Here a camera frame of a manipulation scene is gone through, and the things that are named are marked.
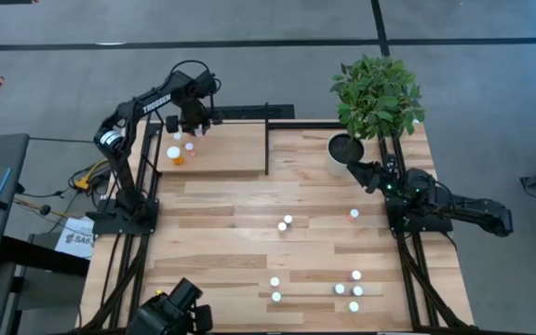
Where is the white printed paper sheet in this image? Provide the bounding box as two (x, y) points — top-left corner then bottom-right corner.
(53, 216), (96, 261)

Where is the yellow power plug cable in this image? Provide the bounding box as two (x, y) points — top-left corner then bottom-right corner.
(70, 158), (111, 192)

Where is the wooden shelf with black frame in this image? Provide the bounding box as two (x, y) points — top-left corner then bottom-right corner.
(141, 101), (272, 177)

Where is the black aluminium table frame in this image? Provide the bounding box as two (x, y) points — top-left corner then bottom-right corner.
(378, 134), (481, 332)
(77, 119), (165, 332)

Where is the black cable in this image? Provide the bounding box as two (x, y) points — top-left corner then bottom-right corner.
(14, 183), (72, 220)

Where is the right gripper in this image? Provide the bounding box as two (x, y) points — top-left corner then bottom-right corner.
(346, 160), (407, 197)

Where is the green potted tree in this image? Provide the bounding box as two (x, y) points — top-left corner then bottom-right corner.
(328, 53), (427, 143)

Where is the black perforated panel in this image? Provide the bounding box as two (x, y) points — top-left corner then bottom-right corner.
(180, 103), (296, 122)

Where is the large orange medicine bottle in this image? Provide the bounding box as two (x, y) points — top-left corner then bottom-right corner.
(166, 145), (186, 167)

